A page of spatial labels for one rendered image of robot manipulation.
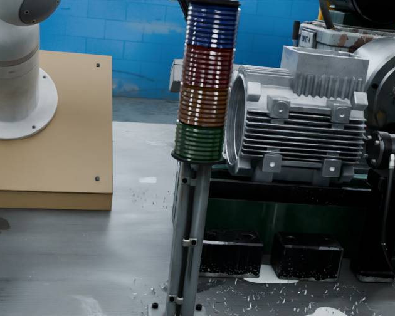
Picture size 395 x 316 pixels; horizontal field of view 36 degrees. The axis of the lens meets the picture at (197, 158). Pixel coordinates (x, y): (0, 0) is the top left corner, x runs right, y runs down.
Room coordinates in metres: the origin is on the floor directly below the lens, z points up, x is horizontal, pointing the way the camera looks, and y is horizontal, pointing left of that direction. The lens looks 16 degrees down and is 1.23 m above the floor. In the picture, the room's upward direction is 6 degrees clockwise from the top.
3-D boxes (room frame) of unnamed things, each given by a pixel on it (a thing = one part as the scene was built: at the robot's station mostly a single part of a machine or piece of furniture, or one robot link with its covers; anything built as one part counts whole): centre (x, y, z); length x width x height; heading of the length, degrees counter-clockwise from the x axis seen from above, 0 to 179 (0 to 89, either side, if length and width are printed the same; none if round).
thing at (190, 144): (0.71, 0.00, 1.05); 0.06 x 0.06 x 0.04
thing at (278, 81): (1.03, -0.15, 1.01); 0.20 x 0.19 x 0.19; 99
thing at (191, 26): (0.71, 0.00, 1.19); 0.06 x 0.06 x 0.04
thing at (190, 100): (0.71, 0.00, 1.10); 0.06 x 0.06 x 0.04
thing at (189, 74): (0.71, 0.00, 1.14); 0.06 x 0.06 x 0.04
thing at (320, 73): (1.04, -0.19, 1.11); 0.12 x 0.11 x 0.07; 99
